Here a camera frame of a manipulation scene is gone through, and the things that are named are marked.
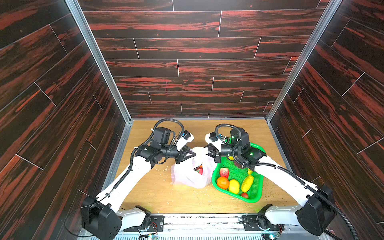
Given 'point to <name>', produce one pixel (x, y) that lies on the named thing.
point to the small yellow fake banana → (247, 183)
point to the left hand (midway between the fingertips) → (194, 153)
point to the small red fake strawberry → (245, 195)
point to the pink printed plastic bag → (196, 171)
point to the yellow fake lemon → (234, 186)
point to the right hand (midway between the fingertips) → (201, 147)
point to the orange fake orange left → (223, 182)
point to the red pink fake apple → (224, 172)
